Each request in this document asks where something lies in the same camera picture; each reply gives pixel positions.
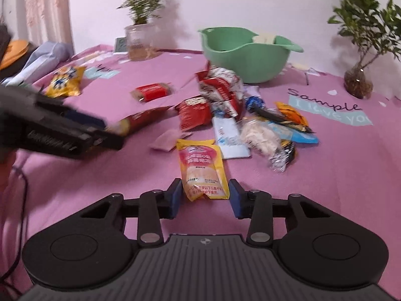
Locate yellow pink bread packet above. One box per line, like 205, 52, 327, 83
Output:
176, 139, 230, 201

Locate black gold snack packet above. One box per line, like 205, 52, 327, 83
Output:
281, 139, 297, 165

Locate red gold long snack bag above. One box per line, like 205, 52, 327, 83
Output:
106, 106, 171, 137

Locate orange candy packet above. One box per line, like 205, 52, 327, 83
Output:
275, 102, 313, 133

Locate person's left hand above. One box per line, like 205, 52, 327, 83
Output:
0, 151, 16, 193

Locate yellow chip bag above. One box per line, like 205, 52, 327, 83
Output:
45, 66, 86, 98

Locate pink small packet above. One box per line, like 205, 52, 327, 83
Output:
150, 129, 192, 152

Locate clear bag white snack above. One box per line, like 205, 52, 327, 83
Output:
240, 118, 287, 172

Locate white blue sachet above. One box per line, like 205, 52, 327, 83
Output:
212, 117, 251, 160

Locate small red snack packet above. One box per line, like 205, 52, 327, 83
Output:
174, 97, 212, 131

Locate blue foil wrapped candy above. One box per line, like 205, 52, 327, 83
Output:
245, 96, 265, 112

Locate red biscuit packet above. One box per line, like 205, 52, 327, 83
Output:
131, 83, 172, 103

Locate white digital clock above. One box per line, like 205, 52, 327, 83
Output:
113, 37, 128, 54

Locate red white sweet bag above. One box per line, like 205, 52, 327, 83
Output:
195, 63, 245, 120

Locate green plastic bowl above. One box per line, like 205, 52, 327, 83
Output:
199, 27, 304, 84

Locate feathery plant in clear cup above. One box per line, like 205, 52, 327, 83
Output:
119, 0, 163, 61

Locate white packet in bowl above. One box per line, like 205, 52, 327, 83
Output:
252, 33, 276, 45

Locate leafy plant in glass vase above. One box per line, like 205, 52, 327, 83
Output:
327, 0, 400, 99

